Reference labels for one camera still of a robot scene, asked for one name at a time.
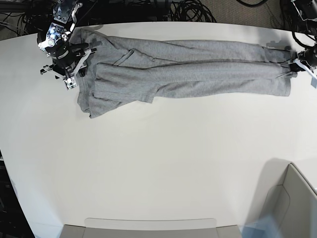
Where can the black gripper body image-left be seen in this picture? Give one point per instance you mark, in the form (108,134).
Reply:
(67,60)

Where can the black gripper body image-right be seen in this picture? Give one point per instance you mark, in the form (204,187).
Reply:
(306,59)

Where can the grey T-shirt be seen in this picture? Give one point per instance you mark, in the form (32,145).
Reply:
(125,70)

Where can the grey box right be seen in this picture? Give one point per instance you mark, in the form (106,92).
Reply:
(294,205)

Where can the grey chair backrest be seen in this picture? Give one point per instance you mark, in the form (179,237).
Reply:
(110,228)

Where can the blue translucent object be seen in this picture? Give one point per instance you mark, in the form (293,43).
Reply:
(265,227)

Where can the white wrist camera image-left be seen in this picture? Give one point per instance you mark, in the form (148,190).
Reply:
(70,83)

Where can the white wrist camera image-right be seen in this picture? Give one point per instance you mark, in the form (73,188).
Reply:
(314,82)

